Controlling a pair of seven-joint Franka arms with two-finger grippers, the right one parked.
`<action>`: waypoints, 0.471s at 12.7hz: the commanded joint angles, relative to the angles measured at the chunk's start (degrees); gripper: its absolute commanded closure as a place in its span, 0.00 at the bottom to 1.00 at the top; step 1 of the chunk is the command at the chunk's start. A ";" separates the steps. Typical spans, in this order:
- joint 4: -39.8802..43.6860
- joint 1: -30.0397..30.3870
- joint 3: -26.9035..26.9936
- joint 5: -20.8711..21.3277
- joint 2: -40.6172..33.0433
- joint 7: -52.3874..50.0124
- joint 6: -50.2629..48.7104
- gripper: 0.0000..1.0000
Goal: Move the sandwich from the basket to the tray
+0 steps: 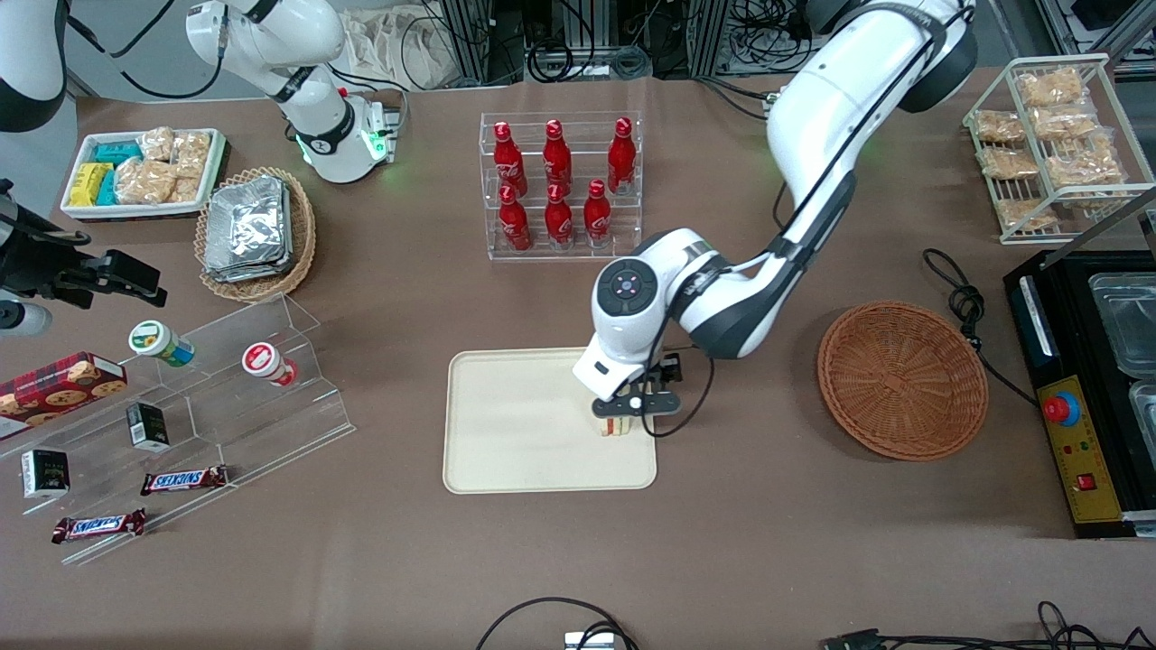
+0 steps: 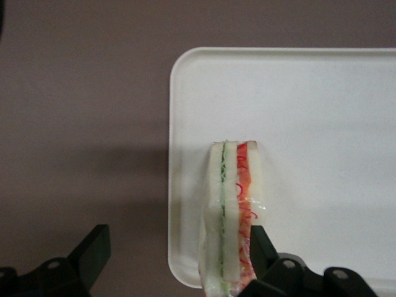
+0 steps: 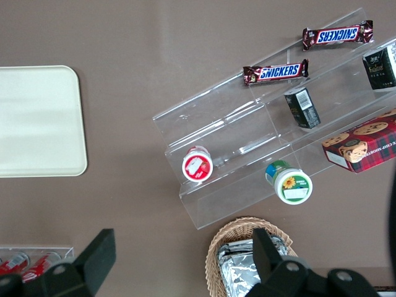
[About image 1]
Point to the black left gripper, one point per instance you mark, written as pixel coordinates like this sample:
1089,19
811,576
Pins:
666,368

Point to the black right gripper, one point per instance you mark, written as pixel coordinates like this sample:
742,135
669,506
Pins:
38,267

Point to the layered sandwich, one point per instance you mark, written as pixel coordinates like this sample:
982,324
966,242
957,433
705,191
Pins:
619,427

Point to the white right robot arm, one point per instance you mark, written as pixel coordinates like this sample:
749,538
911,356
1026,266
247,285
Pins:
271,36

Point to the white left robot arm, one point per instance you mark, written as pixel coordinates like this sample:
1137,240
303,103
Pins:
813,117

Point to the foil wrapped sandwich pack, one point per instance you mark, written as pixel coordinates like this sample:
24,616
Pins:
248,273
246,221

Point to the beige plastic tray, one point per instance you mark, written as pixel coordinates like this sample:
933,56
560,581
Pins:
524,424

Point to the wicker basket with foil packs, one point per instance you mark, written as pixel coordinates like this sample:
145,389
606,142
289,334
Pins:
302,226

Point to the empty brown wicker basket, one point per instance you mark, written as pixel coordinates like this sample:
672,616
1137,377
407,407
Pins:
903,379

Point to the green sunflower yogurt cup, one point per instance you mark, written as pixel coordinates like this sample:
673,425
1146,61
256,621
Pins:
161,341

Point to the teal snack pack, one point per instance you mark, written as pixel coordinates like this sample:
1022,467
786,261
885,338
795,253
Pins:
108,191
117,152

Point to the clear bag of crisps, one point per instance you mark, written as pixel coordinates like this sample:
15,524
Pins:
1049,88
1058,122
191,149
1084,167
143,182
187,188
1007,164
158,143
1025,213
998,126

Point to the yellow snack pack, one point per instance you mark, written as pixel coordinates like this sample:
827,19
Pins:
88,183

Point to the red tartan cookie box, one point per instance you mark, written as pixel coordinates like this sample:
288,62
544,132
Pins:
59,384

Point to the white rectangular snack bin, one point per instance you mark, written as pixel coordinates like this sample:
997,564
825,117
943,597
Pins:
212,167

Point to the black drink carton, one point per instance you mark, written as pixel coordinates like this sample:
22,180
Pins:
45,472
147,426

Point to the clear acrylic stepped shelf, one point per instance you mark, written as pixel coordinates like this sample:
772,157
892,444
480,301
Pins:
226,406

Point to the red strawberry yogurt cup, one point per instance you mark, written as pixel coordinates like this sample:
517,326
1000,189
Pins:
268,363

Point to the clear acrylic bottle rack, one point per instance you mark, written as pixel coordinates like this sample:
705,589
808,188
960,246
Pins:
578,257

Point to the red Coca-Cola bottle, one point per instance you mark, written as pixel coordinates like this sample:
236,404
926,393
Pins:
515,219
508,155
557,155
596,215
621,155
558,217

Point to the Snickers chocolate bar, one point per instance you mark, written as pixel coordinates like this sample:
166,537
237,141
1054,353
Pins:
183,479
99,525

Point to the small white device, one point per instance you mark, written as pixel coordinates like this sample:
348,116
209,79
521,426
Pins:
589,641

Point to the beige cloth bag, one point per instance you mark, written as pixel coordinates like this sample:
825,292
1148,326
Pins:
397,45

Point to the red emergency stop button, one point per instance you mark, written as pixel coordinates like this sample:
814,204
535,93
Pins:
1061,408

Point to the black machine with yellow panel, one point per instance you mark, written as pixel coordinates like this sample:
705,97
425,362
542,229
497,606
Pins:
1084,361

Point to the steel food pan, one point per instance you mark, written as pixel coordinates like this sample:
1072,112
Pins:
1145,411
1124,311

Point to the grey metal bar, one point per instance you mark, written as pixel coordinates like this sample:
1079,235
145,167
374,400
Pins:
1102,224

